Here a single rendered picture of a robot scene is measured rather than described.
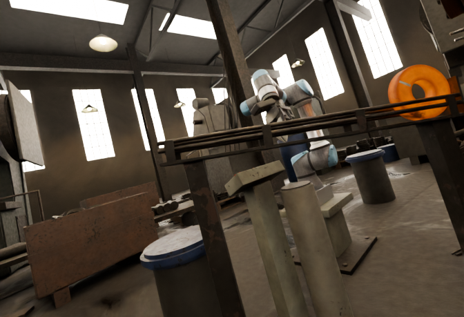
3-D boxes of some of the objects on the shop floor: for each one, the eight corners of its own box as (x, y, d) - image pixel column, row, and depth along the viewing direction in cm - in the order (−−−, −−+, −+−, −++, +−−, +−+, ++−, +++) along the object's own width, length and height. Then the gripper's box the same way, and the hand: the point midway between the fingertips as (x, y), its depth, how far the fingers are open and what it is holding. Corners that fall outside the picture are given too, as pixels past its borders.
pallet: (414, 150, 414) (407, 127, 418) (406, 157, 359) (397, 132, 363) (349, 161, 502) (342, 143, 506) (333, 170, 447) (327, 148, 451)
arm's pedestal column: (284, 262, 135) (271, 219, 137) (316, 235, 161) (305, 199, 164) (351, 275, 105) (334, 220, 107) (378, 239, 131) (363, 195, 134)
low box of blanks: (136, 248, 269) (124, 194, 275) (163, 253, 218) (148, 188, 224) (34, 294, 203) (21, 223, 210) (39, 318, 152) (21, 223, 158)
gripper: (286, 94, 90) (307, 136, 79) (273, 109, 96) (290, 150, 85) (270, 89, 86) (289, 132, 74) (257, 105, 92) (273, 148, 80)
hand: (282, 138), depth 79 cm, fingers closed
